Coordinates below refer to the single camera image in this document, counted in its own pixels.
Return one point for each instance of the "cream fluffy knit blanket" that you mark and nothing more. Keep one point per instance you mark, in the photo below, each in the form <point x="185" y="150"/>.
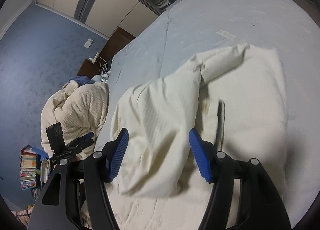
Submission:
<point x="80" y="110"/>

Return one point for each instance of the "blue pillow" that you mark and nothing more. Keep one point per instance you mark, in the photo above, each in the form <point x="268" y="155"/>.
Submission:
<point x="80" y="80"/>

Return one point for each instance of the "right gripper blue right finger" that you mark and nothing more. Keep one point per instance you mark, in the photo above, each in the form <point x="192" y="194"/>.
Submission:
<point x="260" y="205"/>

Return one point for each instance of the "stack of books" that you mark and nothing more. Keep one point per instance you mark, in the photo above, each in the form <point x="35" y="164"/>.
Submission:
<point x="35" y="168"/>

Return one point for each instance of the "light blue bed sheet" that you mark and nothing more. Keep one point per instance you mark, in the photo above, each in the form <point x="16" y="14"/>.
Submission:
<point x="196" y="26"/>

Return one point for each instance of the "brown wooden headboard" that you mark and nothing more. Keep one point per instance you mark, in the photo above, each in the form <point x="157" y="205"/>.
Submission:
<point x="118" y="40"/>

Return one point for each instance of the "white wall socket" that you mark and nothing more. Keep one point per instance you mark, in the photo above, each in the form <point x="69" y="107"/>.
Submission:
<point x="88" y="43"/>

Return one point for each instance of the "white power strip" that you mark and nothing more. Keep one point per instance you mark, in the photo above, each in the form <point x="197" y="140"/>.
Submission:
<point x="93" y="59"/>

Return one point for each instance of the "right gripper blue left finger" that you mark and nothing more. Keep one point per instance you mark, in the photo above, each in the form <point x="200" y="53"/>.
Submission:
<point x="58" y="206"/>

